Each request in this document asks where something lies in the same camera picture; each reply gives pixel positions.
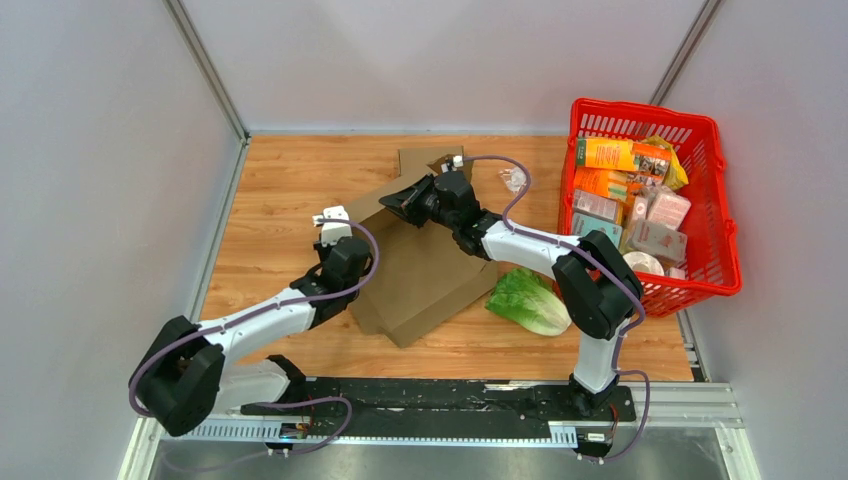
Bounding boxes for white tape roll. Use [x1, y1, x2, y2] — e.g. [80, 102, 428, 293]
[623, 251, 665, 276]

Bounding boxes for aluminium frame post left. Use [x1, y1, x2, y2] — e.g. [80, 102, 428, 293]
[163, 0, 250, 144]

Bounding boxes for teal box package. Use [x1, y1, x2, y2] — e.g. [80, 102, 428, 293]
[569, 212, 623, 247]

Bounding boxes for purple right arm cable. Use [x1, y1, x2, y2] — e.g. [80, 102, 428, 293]
[460, 154, 651, 463]

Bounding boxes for brown cardboard box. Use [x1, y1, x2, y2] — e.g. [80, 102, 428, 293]
[398, 146, 465, 179]

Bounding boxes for orange sponge pack lower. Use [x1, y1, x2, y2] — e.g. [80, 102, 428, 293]
[574, 167, 628, 202]

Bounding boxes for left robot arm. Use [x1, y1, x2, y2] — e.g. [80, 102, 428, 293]
[128, 236, 380, 437]

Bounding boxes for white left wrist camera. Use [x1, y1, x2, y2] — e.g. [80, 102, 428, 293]
[312, 205, 352, 247]

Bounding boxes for pink snack package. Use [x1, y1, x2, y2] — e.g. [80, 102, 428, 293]
[646, 192, 692, 230]

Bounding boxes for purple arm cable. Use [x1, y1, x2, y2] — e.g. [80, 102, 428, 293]
[460, 154, 651, 463]
[127, 221, 381, 458]

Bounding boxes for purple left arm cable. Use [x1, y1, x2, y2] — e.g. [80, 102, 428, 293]
[127, 221, 381, 458]

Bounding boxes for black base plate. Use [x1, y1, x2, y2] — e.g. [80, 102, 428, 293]
[239, 377, 637, 442]

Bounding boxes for clear bag white parts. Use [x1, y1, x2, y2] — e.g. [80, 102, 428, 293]
[499, 167, 527, 196]

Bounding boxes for yellow snack bag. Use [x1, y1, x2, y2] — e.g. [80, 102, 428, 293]
[643, 135, 689, 191]

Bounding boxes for aluminium frame post right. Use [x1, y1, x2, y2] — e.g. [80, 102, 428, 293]
[649, 0, 724, 106]

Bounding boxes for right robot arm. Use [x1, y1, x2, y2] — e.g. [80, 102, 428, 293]
[379, 171, 645, 419]

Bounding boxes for pink white package lower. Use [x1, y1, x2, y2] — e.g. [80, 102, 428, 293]
[621, 220, 688, 266]

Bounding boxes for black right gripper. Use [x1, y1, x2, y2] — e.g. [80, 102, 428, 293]
[379, 174, 458, 233]

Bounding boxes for aluminium frame post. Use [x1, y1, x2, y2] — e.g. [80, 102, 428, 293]
[163, 0, 250, 144]
[649, 0, 724, 106]

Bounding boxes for green lettuce head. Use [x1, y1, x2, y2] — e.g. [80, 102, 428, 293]
[485, 267, 572, 337]

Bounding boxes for brown cardboard sheet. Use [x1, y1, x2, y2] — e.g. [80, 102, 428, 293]
[344, 169, 498, 348]

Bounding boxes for red plastic basket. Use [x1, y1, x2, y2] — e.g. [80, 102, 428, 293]
[558, 98, 743, 316]

